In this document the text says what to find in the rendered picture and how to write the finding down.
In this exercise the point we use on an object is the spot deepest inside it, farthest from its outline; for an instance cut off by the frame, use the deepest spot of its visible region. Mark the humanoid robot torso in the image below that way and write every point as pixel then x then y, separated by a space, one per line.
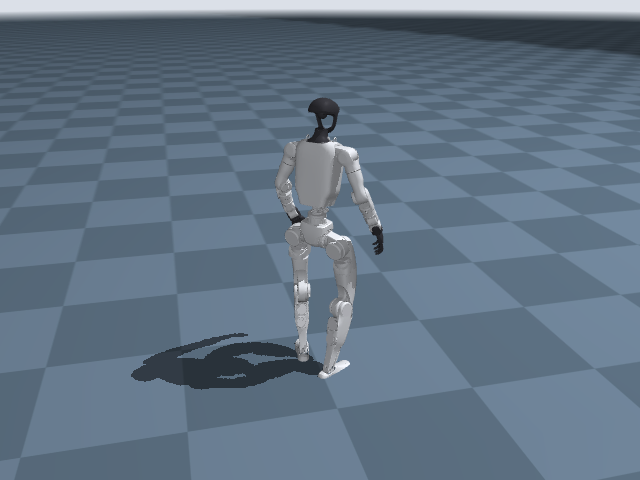
pixel 318 177

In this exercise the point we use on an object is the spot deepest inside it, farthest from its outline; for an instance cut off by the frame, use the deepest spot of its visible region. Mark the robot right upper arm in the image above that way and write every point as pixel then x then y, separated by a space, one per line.
pixel 349 158

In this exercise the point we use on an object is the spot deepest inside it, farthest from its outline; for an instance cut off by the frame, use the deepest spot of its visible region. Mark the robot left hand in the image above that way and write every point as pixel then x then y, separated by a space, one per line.
pixel 297 219

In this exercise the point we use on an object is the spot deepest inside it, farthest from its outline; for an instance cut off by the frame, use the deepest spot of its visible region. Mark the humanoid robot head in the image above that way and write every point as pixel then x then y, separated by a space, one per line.
pixel 323 107

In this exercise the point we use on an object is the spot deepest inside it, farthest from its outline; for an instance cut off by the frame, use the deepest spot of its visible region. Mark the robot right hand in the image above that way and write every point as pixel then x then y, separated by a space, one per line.
pixel 376 231

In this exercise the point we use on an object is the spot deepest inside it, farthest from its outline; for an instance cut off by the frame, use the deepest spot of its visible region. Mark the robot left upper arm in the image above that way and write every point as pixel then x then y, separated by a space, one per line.
pixel 286 167

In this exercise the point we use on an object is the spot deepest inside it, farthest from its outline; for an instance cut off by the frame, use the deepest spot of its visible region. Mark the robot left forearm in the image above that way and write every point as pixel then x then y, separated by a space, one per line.
pixel 287 203

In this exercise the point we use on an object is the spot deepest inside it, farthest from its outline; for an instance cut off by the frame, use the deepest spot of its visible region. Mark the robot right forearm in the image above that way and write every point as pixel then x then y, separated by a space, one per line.
pixel 369 213

